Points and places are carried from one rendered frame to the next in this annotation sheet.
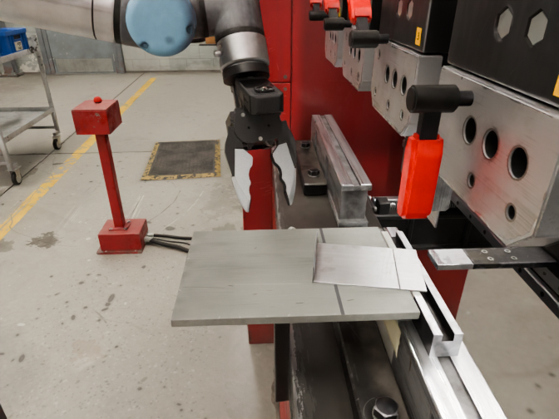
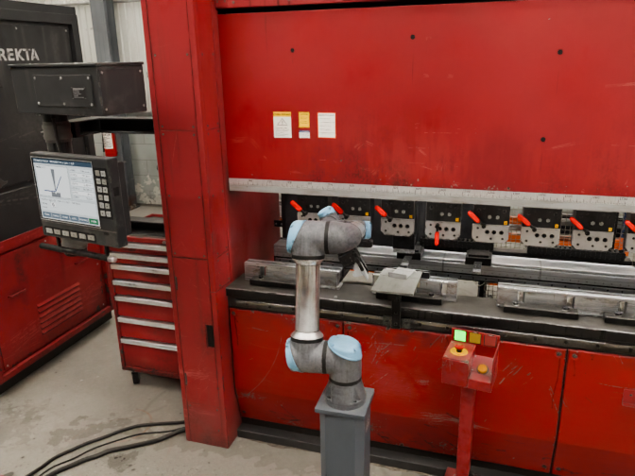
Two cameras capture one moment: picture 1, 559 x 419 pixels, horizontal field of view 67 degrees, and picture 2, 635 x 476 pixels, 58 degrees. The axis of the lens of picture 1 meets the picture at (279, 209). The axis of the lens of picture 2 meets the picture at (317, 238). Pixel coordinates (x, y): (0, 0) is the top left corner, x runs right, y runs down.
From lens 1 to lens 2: 2.40 m
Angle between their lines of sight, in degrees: 64
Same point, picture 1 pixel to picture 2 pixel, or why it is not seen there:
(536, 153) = (456, 227)
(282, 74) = (225, 246)
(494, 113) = (445, 225)
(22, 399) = not seen: outside the picture
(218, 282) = (400, 288)
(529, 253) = (407, 257)
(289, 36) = (226, 225)
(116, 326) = not seen: outside the picture
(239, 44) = not seen: hidden behind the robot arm
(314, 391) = (416, 306)
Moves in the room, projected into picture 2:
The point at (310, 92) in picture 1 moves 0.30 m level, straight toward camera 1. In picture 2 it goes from (234, 251) to (286, 259)
